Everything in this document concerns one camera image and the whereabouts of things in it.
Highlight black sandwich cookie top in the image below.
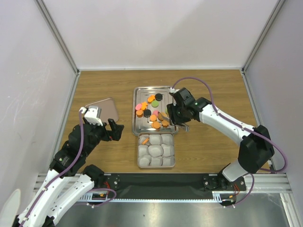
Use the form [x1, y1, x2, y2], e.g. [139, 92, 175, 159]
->
[155, 93, 163, 101]

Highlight pink cookie at edge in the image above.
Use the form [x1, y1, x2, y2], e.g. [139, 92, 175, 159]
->
[135, 103, 142, 111]

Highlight orange scalloped flower cookie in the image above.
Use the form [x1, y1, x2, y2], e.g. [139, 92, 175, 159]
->
[161, 120, 169, 128]

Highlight pink round cookie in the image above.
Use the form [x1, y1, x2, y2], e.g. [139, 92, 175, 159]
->
[152, 110, 159, 116]

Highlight orange round dotted cookie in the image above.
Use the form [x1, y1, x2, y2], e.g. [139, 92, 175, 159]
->
[158, 112, 169, 121]

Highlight brown tin lid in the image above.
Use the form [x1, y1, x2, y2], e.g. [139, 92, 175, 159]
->
[85, 97, 119, 122]

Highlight aluminium frame rail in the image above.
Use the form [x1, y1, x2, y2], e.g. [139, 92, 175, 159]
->
[33, 173, 294, 203]

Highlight green round cookie left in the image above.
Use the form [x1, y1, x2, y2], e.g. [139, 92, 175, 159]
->
[151, 100, 159, 107]

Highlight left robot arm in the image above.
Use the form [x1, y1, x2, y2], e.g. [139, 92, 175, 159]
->
[12, 118, 124, 227]

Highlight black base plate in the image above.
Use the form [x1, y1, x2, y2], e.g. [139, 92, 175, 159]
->
[105, 173, 247, 200]

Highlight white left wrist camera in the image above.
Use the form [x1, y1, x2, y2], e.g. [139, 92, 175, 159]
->
[80, 105, 103, 126]

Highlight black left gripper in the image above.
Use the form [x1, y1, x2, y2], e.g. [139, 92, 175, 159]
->
[82, 115, 124, 157]

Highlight orange star cookie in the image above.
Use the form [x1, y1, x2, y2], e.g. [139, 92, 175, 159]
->
[141, 102, 148, 111]

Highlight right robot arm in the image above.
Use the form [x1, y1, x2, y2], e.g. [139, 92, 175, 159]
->
[167, 87, 275, 190]

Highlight metal tongs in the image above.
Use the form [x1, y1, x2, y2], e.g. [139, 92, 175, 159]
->
[168, 117, 189, 132]

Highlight brown cookie tin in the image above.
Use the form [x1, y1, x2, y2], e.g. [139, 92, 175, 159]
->
[137, 132, 176, 168]

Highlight orange plain round cookie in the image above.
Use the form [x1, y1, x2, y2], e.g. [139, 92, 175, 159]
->
[151, 121, 161, 129]

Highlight orange fish cookie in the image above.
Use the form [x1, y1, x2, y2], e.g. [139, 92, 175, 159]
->
[147, 95, 155, 103]

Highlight black sandwich cookie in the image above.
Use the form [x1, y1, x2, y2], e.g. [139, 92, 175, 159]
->
[143, 109, 152, 118]
[155, 93, 163, 101]

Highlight steel baking tray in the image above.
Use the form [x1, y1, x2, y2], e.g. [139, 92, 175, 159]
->
[132, 86, 178, 136]

